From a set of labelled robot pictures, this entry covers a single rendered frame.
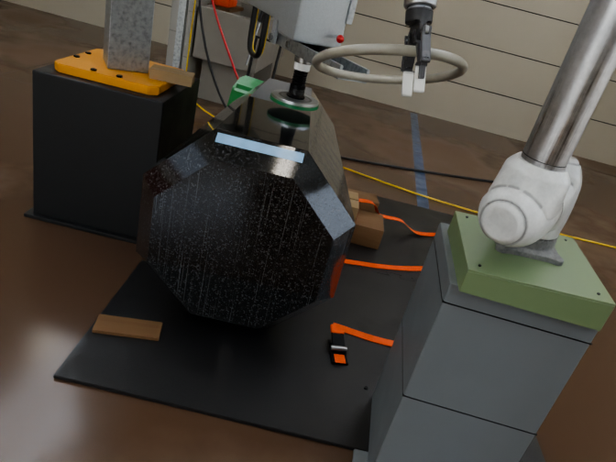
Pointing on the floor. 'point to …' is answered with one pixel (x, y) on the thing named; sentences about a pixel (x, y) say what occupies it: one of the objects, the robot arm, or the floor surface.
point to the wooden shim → (127, 327)
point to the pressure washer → (249, 79)
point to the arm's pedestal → (467, 373)
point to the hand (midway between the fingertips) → (412, 85)
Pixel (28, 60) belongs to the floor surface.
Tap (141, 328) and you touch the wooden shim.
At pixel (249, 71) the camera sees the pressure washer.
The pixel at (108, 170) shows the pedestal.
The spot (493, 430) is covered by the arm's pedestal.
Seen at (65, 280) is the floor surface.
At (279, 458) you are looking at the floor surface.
